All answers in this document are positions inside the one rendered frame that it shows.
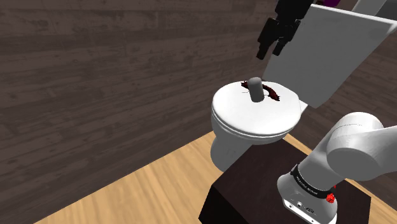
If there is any dark robot stand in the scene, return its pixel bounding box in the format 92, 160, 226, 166
198, 137, 372, 224

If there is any grey cylinder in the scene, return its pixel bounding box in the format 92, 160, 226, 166
247, 76, 265, 103

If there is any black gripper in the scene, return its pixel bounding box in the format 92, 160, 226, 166
256, 0, 315, 60

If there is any dark red curved object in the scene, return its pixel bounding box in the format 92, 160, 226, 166
240, 80, 281, 102

